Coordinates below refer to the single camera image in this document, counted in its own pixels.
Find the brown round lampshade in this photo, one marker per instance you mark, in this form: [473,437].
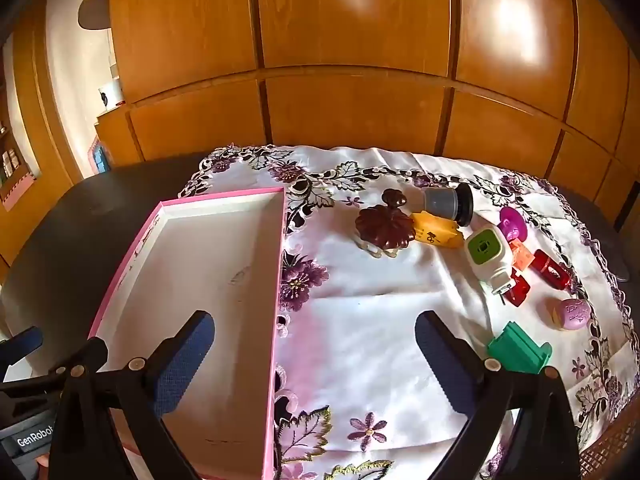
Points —
[95,10]

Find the grey canister with black lid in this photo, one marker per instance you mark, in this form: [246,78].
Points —
[440,202]

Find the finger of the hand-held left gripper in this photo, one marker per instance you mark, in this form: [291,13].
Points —
[20,346]

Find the pink cardboard box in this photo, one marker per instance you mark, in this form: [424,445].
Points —
[215,260]

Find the wooden panelled wardrobe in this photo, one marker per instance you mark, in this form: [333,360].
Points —
[350,110]

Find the red plastic case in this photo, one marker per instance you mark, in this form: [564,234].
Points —
[547,267]

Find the small orange box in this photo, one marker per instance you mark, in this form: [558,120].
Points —
[522,257]

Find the yellow rectangular box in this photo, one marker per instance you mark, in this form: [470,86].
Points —
[435,230]

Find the brown wicker furniture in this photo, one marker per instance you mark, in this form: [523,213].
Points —
[607,445]

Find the white appliance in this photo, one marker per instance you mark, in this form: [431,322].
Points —
[110,92]

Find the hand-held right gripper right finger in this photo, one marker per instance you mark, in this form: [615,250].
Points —
[445,360]

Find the white floral embroidered tablecloth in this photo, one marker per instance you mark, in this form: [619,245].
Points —
[360,300]

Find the wall shelf with pink edge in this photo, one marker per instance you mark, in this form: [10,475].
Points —
[12,170]

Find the purple and yellow round case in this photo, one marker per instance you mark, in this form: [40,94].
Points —
[572,312]

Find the magenta plastic spool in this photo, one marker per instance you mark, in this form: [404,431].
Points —
[512,220]

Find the red transparent box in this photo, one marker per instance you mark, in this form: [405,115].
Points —
[520,287]

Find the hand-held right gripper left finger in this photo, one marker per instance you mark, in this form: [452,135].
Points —
[182,365]

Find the green plastic holder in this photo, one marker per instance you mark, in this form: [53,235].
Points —
[517,350]

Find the blue and pink panel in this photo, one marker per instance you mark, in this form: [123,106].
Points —
[100,155]

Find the white and green plug-in device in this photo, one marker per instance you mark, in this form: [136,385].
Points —
[485,252]

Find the brown flower-shaped perfume bottle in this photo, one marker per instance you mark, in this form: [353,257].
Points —
[385,227]

